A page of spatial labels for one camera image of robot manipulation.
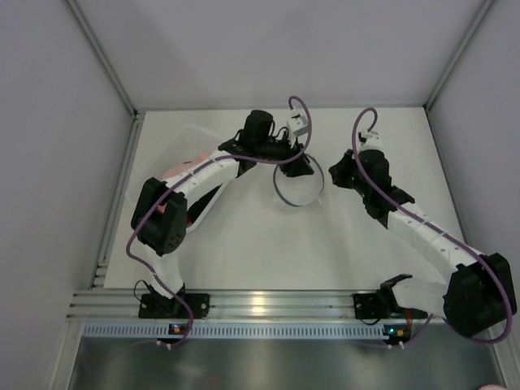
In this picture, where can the right aluminium frame post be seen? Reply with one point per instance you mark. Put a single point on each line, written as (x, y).
(471, 31)

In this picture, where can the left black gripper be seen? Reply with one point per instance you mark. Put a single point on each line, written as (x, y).
(296, 158)

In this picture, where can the slotted cable duct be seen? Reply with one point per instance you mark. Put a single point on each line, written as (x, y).
(253, 331)

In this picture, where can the aluminium frame post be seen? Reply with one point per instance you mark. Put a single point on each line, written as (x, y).
(95, 45)
(471, 31)

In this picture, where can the pink garment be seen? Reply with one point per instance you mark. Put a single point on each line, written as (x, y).
(182, 167)

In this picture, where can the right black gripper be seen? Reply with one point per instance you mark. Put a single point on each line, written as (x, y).
(349, 171)

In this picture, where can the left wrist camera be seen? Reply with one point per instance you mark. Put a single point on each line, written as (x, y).
(297, 125)

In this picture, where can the round mesh laundry bag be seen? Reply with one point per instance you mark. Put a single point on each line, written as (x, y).
(298, 192)

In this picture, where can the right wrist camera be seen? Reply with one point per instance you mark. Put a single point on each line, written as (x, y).
(370, 141)

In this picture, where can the left aluminium frame post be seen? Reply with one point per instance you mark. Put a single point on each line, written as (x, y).
(95, 45)

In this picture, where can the black garment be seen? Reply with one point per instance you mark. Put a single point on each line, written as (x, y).
(196, 209)

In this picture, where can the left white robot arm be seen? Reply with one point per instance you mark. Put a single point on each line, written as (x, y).
(161, 218)

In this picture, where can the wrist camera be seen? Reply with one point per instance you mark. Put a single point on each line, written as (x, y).
(297, 125)
(370, 141)

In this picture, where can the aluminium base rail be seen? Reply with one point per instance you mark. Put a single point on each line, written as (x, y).
(217, 305)

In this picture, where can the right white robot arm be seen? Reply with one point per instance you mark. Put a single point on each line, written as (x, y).
(477, 291)

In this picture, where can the white plastic basket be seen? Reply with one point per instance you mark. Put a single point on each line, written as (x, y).
(183, 148)

